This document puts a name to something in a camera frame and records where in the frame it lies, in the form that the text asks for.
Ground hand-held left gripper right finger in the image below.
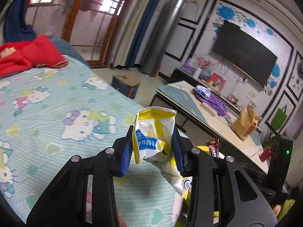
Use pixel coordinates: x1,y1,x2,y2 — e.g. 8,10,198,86
172,126,278,227

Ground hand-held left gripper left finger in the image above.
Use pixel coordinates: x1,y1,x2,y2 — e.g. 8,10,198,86
26,125,134,227

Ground yellow rimmed black trash bin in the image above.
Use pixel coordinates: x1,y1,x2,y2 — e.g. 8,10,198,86
183,145,226,218

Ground yellow and white packet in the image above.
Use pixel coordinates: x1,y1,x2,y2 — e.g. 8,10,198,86
133,107,192,198

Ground brown chocolate wrapper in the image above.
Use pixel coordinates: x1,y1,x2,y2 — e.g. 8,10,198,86
205,138,220,159

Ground green potted plant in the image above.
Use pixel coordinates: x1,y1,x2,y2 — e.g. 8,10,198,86
262,126,281,148

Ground brown paper bag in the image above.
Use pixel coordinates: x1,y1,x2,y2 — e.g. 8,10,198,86
231,104,260,142

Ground coffee table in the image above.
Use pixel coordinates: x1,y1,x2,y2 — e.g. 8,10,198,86
155,80,270,173

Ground purple cloth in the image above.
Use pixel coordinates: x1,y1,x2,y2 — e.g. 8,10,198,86
194,91,231,120

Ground wet wipes pack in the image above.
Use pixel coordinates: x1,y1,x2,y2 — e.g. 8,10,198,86
194,85,211,97

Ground cardboard box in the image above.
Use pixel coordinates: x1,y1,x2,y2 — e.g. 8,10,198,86
112,73,141,100

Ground television stand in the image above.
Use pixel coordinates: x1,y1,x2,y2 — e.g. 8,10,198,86
171,67,263,133

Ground colourful painting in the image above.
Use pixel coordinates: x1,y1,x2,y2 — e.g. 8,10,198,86
208,73,226,91

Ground white vase with pink flowers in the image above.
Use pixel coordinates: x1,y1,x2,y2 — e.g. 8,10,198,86
193,56,213,79

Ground round blue ornament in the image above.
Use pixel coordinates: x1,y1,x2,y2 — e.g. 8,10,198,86
201,67,212,81

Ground cartoon cat printed blanket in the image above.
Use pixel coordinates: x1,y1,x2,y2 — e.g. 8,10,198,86
0,54,190,227

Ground purple box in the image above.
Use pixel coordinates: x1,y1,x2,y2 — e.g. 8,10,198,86
183,59,197,72

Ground silver tower air conditioner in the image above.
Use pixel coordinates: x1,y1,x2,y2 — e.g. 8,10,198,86
140,0,186,77

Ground blue and white curtain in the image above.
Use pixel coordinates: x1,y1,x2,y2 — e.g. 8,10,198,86
110,0,167,69
3,0,36,42

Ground red padded clothes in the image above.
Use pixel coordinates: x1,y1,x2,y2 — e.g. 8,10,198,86
0,35,69,77

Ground hanging laundry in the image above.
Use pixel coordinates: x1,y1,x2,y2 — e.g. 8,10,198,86
78,0,119,22

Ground wooden framed glass door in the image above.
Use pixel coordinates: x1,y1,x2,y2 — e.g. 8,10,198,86
22,0,142,68

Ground green wall hanging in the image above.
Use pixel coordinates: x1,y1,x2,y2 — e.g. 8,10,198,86
270,108,287,131

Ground black wall clock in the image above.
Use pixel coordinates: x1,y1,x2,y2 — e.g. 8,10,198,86
295,61,303,81

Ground wall mounted television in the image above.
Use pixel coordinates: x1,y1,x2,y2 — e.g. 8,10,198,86
211,19,278,88

